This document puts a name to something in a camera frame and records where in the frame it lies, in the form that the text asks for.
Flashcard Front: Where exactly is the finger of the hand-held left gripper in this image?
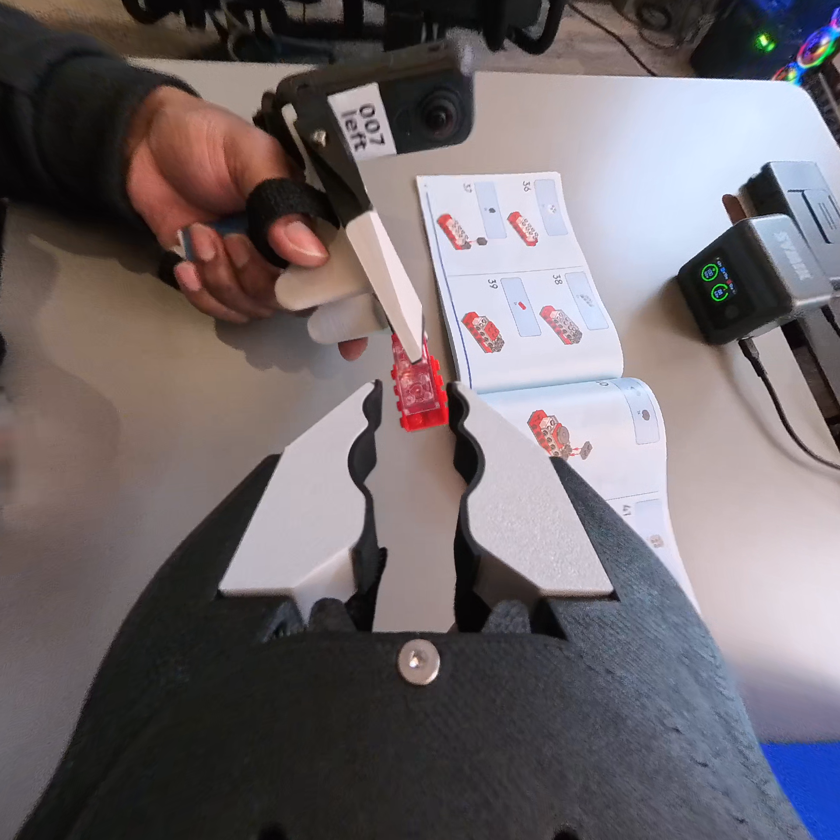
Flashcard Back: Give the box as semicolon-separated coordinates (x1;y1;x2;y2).
342;207;427;366

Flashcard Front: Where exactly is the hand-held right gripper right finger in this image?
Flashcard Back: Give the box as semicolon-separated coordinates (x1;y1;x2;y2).
448;382;622;633

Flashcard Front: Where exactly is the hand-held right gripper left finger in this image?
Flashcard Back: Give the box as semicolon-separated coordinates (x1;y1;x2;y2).
218;379;389;631

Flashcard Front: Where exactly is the red toy brick assembly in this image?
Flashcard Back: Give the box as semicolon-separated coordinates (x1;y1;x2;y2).
391;332;451;434

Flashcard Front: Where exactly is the person's left forearm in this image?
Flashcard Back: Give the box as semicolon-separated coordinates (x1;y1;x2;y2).
0;0;201;221

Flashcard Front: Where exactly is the person's left hand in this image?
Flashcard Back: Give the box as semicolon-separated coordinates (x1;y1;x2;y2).
126;85;370;361

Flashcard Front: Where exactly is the black office chair base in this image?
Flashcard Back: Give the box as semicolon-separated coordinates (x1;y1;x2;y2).
123;0;567;57

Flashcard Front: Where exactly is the brick instruction booklet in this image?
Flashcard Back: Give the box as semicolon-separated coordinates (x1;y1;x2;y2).
417;171;699;614

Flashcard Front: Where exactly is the blue plastic bin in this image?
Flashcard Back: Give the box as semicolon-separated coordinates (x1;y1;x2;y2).
761;741;840;840

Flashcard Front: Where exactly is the computer case with coloured lights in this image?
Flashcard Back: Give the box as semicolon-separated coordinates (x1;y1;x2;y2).
692;0;840;85

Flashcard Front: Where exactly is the black cable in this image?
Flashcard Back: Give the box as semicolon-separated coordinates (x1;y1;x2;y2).
738;337;840;470

